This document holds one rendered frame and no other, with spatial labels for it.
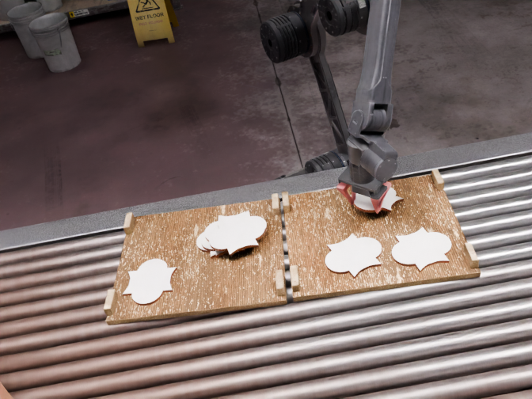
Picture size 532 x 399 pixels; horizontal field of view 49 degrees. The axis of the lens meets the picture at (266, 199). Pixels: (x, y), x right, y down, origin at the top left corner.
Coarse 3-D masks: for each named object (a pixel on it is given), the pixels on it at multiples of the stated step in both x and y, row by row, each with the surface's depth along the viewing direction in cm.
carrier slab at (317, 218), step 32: (320, 192) 153; (416, 192) 147; (288, 224) 146; (320, 224) 144; (352, 224) 142; (384, 224) 141; (416, 224) 139; (448, 224) 137; (288, 256) 137; (320, 256) 136; (384, 256) 133; (448, 256) 130; (320, 288) 128; (352, 288) 127; (384, 288) 127
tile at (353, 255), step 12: (348, 240) 137; (360, 240) 137; (372, 240) 136; (336, 252) 135; (348, 252) 134; (360, 252) 134; (372, 252) 133; (336, 264) 132; (348, 264) 131; (360, 264) 131; (372, 264) 130
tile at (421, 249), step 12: (408, 240) 134; (420, 240) 134; (432, 240) 133; (444, 240) 133; (396, 252) 132; (408, 252) 132; (420, 252) 131; (432, 252) 130; (444, 252) 130; (408, 264) 129; (420, 264) 128
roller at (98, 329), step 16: (480, 256) 131; (496, 256) 130; (512, 256) 130; (528, 256) 130; (288, 288) 132; (160, 320) 131; (176, 320) 131; (192, 320) 132; (16, 336) 133; (32, 336) 132; (48, 336) 132; (64, 336) 132; (80, 336) 132; (96, 336) 132; (0, 352) 132; (16, 352) 132
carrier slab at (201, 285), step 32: (160, 224) 153; (192, 224) 151; (128, 256) 145; (160, 256) 144; (192, 256) 142; (224, 256) 140; (256, 256) 139; (192, 288) 134; (224, 288) 133; (256, 288) 131; (128, 320) 130
